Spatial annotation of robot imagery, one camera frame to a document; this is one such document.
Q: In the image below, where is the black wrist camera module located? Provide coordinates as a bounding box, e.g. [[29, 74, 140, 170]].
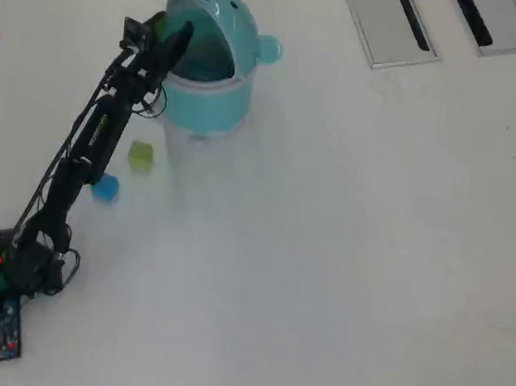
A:
[[120, 15, 150, 55]]

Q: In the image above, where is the green lego block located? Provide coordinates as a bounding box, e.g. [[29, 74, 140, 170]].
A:
[[125, 138, 157, 175]]

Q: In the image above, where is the teal dome-lid desktop bin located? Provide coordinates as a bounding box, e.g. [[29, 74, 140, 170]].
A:
[[150, 0, 290, 150]]

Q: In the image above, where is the silver desk cable cover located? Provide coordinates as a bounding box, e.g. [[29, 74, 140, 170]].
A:
[[441, 0, 516, 62], [329, 0, 449, 79]]

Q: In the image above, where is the black servo wire loop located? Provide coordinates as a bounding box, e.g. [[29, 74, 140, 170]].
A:
[[39, 72, 171, 306]]

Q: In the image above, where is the blue circuit board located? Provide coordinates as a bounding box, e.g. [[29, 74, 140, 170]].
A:
[[0, 296, 29, 364]]

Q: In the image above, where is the blue lego block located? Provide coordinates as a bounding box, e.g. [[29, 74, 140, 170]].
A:
[[89, 171, 123, 207]]

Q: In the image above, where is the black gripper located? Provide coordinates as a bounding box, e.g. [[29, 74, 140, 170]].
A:
[[108, 5, 197, 109]]

